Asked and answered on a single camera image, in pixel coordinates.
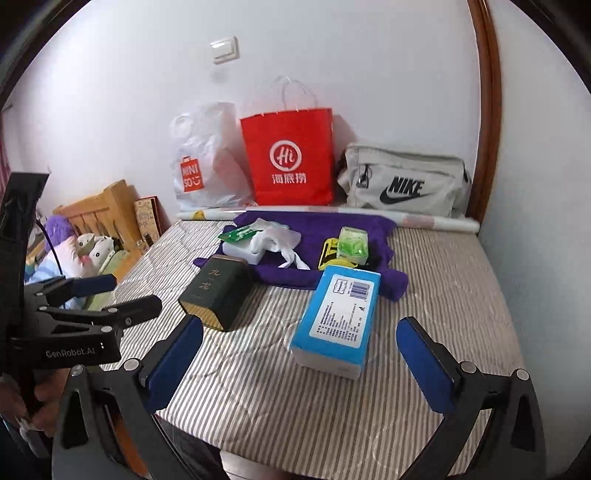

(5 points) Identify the blue tissue pack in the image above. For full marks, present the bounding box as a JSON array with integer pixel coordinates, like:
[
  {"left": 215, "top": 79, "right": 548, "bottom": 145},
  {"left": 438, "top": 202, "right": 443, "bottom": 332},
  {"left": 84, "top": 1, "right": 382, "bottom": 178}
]
[{"left": 290, "top": 266, "right": 381, "bottom": 380}]

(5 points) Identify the white sponge block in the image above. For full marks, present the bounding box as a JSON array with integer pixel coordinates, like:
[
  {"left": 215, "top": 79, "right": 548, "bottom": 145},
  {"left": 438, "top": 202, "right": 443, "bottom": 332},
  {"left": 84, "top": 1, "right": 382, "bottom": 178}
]
[{"left": 221, "top": 232, "right": 270, "bottom": 265}]

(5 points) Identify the white drawstring pouch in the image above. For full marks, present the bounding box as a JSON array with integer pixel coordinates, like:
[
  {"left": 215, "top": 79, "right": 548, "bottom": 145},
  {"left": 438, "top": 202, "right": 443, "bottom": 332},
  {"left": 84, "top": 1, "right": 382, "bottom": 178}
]
[{"left": 249, "top": 218, "right": 301, "bottom": 254}]

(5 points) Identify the yellow pouch with black straps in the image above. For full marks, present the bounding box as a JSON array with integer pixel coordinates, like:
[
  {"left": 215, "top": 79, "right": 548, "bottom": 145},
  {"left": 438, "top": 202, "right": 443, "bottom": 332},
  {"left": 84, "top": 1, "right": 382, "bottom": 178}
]
[{"left": 318, "top": 237, "right": 360, "bottom": 271}]

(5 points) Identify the green fruit snack packet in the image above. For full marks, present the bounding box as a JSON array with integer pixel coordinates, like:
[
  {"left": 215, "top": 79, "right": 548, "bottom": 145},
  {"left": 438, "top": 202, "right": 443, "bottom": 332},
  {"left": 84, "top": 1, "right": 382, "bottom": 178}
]
[{"left": 218, "top": 225, "right": 260, "bottom": 243}]

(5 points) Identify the person's left hand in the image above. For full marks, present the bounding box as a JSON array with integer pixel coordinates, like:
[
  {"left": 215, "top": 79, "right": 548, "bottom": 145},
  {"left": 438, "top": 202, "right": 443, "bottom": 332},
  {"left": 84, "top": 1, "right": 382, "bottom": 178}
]
[{"left": 1, "top": 369, "right": 69, "bottom": 437}]

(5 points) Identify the white spotted plush toy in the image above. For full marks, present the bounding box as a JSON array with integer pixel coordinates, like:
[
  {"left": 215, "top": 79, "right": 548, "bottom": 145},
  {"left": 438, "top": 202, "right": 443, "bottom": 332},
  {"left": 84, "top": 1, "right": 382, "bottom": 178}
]
[{"left": 76, "top": 233, "right": 115, "bottom": 274}]

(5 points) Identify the purple plush toy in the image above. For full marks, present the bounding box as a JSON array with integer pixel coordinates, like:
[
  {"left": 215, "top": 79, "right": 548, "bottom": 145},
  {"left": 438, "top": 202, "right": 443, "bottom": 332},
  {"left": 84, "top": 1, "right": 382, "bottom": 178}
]
[{"left": 44, "top": 214, "right": 78, "bottom": 252}]

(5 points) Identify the wooden chair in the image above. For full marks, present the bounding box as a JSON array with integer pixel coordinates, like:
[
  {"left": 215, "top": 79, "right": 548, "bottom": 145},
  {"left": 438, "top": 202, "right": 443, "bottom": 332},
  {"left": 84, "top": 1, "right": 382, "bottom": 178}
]
[{"left": 53, "top": 180, "right": 144, "bottom": 283}]

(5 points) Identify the dark green tea tin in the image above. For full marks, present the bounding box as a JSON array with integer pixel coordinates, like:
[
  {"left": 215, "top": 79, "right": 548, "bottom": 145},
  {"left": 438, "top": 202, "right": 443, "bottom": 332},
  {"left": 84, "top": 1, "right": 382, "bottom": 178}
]
[{"left": 178, "top": 255, "right": 253, "bottom": 332}]

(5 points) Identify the patterned brown book box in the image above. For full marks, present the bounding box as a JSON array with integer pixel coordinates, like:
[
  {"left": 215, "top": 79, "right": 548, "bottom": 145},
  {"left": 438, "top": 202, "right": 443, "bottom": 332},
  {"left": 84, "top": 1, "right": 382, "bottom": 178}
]
[{"left": 133, "top": 196, "right": 170, "bottom": 247}]

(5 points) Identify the striped quilted bed cover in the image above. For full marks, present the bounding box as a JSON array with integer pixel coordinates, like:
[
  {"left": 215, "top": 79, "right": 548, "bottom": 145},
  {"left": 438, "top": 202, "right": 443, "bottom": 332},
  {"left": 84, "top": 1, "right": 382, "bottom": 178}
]
[{"left": 98, "top": 218, "right": 528, "bottom": 480}]

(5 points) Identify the white Miniso plastic bag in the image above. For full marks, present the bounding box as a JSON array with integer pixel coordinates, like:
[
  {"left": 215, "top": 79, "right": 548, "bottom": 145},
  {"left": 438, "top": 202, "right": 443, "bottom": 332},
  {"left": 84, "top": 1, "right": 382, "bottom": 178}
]
[{"left": 169, "top": 102, "right": 253, "bottom": 212}]

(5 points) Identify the purple fleece towel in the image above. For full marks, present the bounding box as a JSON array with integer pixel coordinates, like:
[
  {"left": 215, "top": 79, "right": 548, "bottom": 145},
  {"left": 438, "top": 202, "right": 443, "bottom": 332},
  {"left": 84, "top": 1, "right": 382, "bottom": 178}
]
[{"left": 192, "top": 210, "right": 411, "bottom": 303}]

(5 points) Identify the beige Nike waist bag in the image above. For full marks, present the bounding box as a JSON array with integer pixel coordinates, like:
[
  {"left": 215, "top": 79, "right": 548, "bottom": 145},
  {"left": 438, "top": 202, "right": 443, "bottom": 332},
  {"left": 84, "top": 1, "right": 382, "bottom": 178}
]
[{"left": 338, "top": 143, "right": 472, "bottom": 217}]

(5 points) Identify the red Haidilao paper bag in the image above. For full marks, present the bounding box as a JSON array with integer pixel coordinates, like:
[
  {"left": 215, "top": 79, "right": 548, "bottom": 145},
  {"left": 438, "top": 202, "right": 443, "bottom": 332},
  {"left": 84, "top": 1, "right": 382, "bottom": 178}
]
[{"left": 239, "top": 75, "right": 336, "bottom": 207}]

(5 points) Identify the white wall switch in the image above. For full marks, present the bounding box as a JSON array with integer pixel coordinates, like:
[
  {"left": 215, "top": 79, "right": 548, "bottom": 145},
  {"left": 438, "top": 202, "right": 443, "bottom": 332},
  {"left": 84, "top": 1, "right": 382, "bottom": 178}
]
[{"left": 209, "top": 36, "right": 239, "bottom": 65}]

